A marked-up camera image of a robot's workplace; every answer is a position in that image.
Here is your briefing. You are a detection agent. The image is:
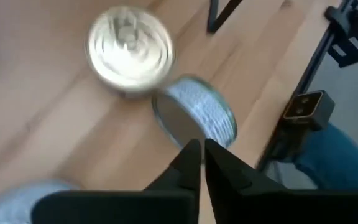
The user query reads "person's leg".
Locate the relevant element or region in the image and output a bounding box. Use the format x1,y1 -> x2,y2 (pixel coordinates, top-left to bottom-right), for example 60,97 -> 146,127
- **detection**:
292,123 -> 358,191

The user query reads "red label seafood can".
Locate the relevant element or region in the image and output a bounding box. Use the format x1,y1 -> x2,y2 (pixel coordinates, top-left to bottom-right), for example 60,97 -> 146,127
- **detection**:
0,179 -> 80,224

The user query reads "wooden shelf with black frame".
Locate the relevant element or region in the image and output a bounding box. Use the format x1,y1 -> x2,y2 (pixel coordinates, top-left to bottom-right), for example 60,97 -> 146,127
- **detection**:
206,0 -> 244,34

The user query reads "black frame bracket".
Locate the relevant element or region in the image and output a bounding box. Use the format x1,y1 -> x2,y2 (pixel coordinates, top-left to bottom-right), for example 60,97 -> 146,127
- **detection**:
282,89 -> 336,132

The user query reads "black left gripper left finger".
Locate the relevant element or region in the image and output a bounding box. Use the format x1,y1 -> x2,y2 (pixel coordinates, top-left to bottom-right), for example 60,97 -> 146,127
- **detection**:
149,139 -> 202,224

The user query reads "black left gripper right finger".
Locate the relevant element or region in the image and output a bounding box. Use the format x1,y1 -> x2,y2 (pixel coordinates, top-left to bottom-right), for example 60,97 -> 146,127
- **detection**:
204,139 -> 287,224

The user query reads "gold can blue red label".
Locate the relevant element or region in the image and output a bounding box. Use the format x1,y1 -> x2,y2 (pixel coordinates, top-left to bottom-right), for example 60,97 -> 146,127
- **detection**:
84,4 -> 177,97

